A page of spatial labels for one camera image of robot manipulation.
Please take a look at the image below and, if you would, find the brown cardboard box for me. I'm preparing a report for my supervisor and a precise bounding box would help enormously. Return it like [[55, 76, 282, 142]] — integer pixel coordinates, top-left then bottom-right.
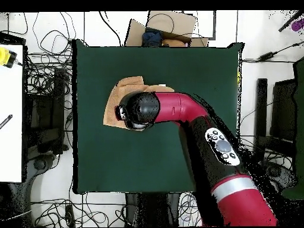
[[124, 10, 210, 48]]

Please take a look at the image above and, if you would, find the black monitor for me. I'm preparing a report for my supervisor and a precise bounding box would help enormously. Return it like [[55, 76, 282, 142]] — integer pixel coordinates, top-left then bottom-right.
[[270, 79, 297, 143]]

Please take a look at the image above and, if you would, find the black power strip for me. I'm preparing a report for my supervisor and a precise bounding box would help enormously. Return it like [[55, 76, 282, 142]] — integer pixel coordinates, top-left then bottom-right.
[[65, 204, 75, 227]]

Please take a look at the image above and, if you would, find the dark grey stand base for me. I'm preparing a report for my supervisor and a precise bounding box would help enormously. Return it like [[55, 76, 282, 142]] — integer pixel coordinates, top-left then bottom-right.
[[26, 154, 56, 181], [263, 161, 297, 191]]

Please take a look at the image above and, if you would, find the black marker pen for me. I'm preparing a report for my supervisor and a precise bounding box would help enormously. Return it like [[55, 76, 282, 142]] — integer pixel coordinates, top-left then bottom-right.
[[0, 114, 13, 130]]

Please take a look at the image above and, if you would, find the black power adapter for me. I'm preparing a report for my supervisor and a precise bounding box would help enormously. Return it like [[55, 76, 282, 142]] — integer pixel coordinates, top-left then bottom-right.
[[258, 51, 276, 61]]

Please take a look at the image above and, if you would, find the dark green table cloth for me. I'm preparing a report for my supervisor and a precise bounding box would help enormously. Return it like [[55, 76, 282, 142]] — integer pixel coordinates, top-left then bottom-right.
[[72, 39, 245, 194]]

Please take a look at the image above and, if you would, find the black upright bar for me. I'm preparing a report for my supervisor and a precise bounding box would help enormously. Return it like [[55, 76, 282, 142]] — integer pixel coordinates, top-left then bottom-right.
[[253, 78, 268, 162]]

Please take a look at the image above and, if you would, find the purple object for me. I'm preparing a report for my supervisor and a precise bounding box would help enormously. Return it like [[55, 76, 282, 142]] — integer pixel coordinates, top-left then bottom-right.
[[290, 20, 304, 32]]

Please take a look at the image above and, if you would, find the orange garment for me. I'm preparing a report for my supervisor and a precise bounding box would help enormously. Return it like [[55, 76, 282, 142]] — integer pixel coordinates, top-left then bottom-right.
[[161, 38, 188, 48]]

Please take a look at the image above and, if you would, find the dark blue garment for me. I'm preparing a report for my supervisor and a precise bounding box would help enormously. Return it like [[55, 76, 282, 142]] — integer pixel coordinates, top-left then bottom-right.
[[141, 29, 163, 48]]

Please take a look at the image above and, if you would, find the tan terry towel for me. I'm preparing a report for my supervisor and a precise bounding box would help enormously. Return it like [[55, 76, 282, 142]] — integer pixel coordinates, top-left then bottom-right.
[[102, 75, 175, 132]]

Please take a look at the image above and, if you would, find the yellow and black tool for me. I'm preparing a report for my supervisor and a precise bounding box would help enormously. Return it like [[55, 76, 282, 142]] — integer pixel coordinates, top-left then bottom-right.
[[0, 46, 18, 69]]

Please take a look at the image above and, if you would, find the white board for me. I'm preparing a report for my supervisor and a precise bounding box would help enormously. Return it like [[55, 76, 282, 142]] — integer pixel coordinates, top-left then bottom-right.
[[0, 44, 24, 183]]

